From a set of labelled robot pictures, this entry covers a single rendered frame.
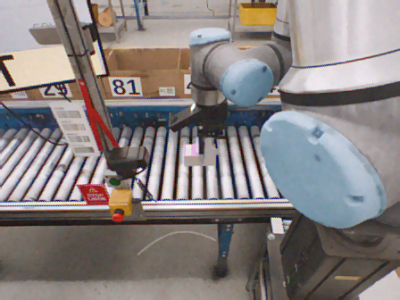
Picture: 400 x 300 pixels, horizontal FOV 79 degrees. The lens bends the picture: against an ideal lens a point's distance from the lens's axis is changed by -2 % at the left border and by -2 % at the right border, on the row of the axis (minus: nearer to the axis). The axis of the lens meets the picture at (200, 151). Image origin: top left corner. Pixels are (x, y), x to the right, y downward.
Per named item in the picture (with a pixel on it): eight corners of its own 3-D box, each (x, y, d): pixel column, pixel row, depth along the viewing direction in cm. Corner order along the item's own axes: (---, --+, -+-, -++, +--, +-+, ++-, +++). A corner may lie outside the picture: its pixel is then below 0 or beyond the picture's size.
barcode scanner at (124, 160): (152, 180, 77) (142, 157, 69) (116, 184, 78) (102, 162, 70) (154, 165, 81) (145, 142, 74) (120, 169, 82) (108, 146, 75)
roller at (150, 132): (130, 208, 103) (128, 202, 100) (147, 131, 141) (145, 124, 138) (142, 208, 103) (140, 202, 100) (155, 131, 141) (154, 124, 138)
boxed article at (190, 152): (215, 165, 78) (216, 155, 75) (184, 166, 78) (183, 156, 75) (214, 154, 82) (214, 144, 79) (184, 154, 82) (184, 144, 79)
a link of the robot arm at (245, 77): (288, 55, 43) (248, 35, 52) (233, 71, 40) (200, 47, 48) (279, 99, 50) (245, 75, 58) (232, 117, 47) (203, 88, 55)
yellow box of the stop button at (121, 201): (111, 220, 88) (105, 209, 83) (116, 200, 94) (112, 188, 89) (151, 220, 88) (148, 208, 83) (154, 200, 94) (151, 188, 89)
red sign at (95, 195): (87, 205, 94) (75, 185, 85) (87, 204, 95) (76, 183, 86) (128, 205, 94) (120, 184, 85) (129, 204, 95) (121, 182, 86)
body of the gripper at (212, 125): (225, 142, 70) (229, 105, 62) (195, 142, 70) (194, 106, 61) (222, 125, 75) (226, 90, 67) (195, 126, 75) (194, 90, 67)
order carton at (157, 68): (107, 100, 132) (98, 70, 120) (120, 75, 153) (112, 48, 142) (179, 99, 132) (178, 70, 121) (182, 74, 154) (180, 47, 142)
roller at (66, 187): (51, 201, 99) (64, 204, 100) (90, 124, 137) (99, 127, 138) (51, 207, 102) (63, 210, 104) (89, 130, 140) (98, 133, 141)
